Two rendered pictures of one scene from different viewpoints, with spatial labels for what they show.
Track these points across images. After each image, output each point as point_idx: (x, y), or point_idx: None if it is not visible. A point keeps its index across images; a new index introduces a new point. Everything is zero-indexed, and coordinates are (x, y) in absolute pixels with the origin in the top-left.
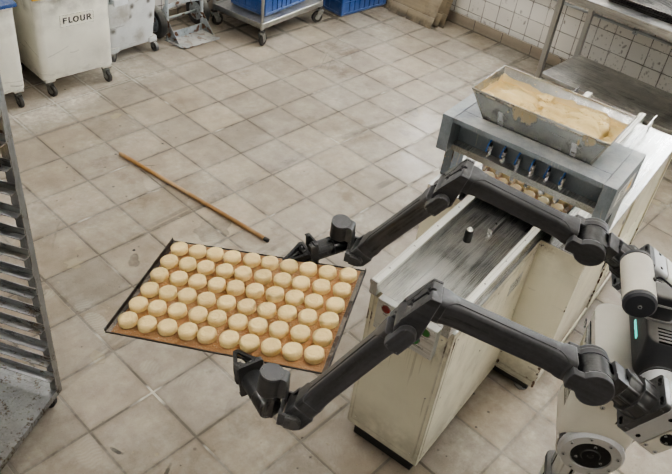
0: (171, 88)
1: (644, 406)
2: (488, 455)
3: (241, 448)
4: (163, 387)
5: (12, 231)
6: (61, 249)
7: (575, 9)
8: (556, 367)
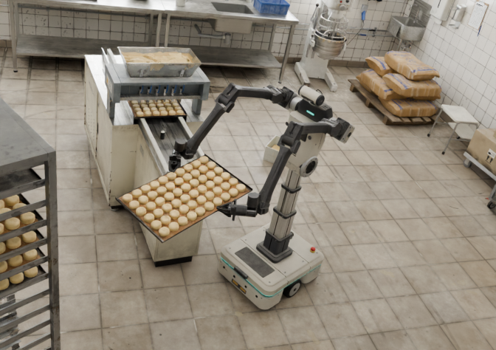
0: None
1: (344, 127)
2: (206, 233)
3: (126, 313)
4: None
5: None
6: None
7: (1, 6)
8: (325, 129)
